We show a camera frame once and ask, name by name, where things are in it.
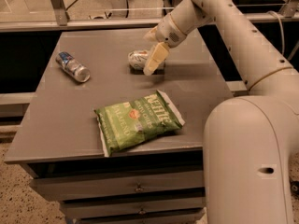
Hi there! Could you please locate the black caster wheel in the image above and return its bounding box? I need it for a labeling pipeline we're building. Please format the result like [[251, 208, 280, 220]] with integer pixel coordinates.
[[291, 181, 299, 195]]

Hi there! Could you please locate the drawer with knob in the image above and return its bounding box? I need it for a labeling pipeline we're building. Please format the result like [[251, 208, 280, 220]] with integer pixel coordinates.
[[30, 170, 204, 201], [61, 197, 206, 218]]

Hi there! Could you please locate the green 7up soda can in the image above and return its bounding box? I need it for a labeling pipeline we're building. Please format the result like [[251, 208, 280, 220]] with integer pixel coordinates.
[[127, 49, 166, 71]]

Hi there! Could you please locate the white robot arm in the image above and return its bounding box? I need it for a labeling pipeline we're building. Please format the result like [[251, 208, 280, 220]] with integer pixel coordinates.
[[144, 0, 299, 224]]

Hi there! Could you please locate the metal railing frame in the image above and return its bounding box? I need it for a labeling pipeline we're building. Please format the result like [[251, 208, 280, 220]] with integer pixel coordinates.
[[0, 0, 299, 33]]

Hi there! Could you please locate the white cable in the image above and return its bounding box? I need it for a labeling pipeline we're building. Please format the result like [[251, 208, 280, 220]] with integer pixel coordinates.
[[267, 10, 286, 56]]

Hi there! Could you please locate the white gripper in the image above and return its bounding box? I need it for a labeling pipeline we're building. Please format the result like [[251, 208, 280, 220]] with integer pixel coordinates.
[[143, 13, 187, 76]]

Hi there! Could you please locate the blue silver soda can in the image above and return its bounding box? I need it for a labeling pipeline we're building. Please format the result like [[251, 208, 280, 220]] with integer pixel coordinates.
[[56, 51, 91, 83]]

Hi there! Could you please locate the middle drawer with knob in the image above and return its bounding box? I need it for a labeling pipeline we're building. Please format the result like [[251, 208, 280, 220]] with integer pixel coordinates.
[[61, 197, 206, 218]]

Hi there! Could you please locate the green kettle chips bag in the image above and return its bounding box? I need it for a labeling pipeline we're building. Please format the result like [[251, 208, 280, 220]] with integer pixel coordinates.
[[94, 91, 185, 157]]

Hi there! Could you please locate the grey drawer cabinet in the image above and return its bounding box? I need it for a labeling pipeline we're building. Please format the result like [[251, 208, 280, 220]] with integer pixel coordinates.
[[6, 29, 231, 224]]

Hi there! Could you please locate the top drawer with knob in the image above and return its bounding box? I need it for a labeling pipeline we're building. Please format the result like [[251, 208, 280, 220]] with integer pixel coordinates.
[[30, 170, 204, 201]]

